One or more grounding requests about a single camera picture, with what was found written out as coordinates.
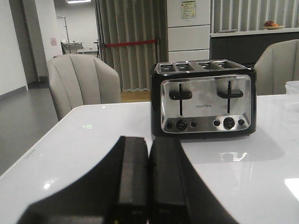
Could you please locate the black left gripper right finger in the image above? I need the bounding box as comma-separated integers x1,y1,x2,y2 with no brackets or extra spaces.
149,137,237,224

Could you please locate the grey pleated curtain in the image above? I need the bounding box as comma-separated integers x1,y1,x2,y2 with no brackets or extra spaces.
95,0,168,91

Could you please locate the beige armchair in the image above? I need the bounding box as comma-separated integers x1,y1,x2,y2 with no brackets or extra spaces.
254,39,299,95
48,54,121,120

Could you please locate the metal cart in background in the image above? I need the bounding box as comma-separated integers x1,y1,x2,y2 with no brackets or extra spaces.
60,41,84,55

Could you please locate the beige armchair left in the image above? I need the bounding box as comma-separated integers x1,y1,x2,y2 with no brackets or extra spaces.
48,54,121,120

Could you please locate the clear plastic food container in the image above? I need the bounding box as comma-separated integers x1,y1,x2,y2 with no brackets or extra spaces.
285,81,299,94

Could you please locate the paper notice on refrigerator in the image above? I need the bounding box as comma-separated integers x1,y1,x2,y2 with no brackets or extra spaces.
181,0,196,20

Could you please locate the fruit bowl on counter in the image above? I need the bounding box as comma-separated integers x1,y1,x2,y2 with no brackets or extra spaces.
264,21,284,30

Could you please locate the red barrier strap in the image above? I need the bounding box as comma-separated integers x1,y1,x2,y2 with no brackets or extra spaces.
104,39,160,49

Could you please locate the white refrigerator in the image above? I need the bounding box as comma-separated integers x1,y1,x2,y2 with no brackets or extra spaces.
167,0,211,62

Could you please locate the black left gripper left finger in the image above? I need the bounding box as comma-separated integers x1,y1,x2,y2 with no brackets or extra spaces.
18,136,148,224

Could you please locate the beige armchair right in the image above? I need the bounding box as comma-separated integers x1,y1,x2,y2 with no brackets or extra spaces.
254,39,299,95

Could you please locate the dark kitchen counter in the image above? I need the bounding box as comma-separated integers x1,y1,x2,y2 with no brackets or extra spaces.
210,28,299,65

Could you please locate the black and chrome four-slot toaster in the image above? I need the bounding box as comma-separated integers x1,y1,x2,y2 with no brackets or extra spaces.
151,59,257,139

